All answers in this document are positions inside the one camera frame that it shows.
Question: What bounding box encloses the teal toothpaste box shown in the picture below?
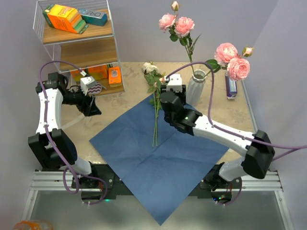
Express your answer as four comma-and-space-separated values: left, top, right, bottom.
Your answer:
78, 8, 108, 26

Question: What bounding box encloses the white wire wooden shelf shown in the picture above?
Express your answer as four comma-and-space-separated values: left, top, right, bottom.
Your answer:
33, 0, 126, 96

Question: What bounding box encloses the beige ribbon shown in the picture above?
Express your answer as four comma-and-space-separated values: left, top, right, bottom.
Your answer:
61, 115, 92, 129

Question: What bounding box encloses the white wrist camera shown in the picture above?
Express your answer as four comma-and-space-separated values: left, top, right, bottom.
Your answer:
165, 74, 182, 92
80, 76, 96, 95

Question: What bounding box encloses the orange box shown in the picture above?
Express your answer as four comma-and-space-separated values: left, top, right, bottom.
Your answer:
87, 65, 108, 80
70, 70, 84, 84
108, 67, 122, 87

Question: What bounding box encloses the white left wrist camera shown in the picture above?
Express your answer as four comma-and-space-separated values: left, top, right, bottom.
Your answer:
80, 76, 96, 95

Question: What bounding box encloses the purple rectangular box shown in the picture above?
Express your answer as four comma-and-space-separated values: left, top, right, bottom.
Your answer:
225, 74, 238, 100

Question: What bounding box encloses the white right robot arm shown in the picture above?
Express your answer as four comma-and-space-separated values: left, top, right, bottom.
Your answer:
160, 85, 275, 188

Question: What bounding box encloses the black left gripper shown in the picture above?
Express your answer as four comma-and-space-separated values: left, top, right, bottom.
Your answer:
62, 84, 102, 116

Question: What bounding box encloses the pink white rose stem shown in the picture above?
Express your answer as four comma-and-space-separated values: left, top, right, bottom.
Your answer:
142, 62, 166, 146

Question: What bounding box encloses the white ribbed ceramic vase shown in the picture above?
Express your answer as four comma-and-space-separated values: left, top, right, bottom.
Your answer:
186, 69, 206, 107

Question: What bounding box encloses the orange box bottom left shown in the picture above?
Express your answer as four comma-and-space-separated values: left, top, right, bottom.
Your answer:
70, 70, 84, 84

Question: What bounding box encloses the blue wrapping paper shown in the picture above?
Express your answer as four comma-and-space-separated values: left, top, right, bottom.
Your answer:
90, 98, 228, 224

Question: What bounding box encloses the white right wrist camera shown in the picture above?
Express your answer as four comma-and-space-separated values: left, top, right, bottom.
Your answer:
165, 74, 182, 92

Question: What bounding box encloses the aluminium frame rail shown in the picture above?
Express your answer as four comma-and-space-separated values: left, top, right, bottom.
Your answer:
23, 63, 295, 230

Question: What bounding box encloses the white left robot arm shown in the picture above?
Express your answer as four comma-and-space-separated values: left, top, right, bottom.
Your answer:
28, 72, 101, 188

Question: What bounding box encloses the purple wavy striped cloth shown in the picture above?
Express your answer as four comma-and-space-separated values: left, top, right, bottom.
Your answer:
88, 82, 107, 95

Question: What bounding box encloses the orange box bottom middle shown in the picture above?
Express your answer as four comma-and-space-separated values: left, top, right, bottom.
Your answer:
87, 65, 108, 80

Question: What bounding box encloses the orange sponge pack top shelf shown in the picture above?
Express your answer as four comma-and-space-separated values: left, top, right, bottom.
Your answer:
42, 4, 88, 34

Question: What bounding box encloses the orange box bottom right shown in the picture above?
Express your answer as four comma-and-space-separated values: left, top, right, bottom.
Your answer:
108, 67, 122, 87

